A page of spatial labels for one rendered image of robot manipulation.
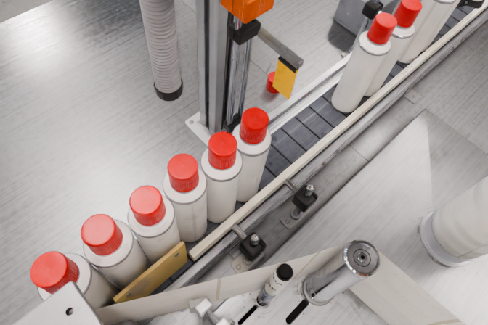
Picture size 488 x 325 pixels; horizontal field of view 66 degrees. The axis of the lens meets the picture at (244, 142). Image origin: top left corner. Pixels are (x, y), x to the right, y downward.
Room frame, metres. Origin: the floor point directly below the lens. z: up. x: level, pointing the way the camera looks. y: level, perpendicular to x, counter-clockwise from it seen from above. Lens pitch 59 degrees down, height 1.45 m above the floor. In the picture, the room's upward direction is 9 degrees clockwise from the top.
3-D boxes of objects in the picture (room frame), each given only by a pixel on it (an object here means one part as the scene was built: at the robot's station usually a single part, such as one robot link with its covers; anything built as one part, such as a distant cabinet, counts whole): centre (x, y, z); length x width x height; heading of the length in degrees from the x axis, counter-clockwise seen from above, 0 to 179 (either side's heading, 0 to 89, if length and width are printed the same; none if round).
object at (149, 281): (0.09, 0.09, 0.94); 0.10 x 0.01 x 0.09; 141
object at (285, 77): (0.32, -0.04, 1.09); 0.03 x 0.01 x 0.06; 51
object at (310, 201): (0.25, -0.11, 0.89); 0.03 x 0.03 x 0.12; 51
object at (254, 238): (0.17, -0.02, 0.89); 0.06 x 0.03 x 0.12; 51
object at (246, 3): (0.33, 0.00, 1.05); 0.10 x 0.04 x 0.33; 51
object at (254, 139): (0.26, -0.01, 0.98); 0.05 x 0.05 x 0.20
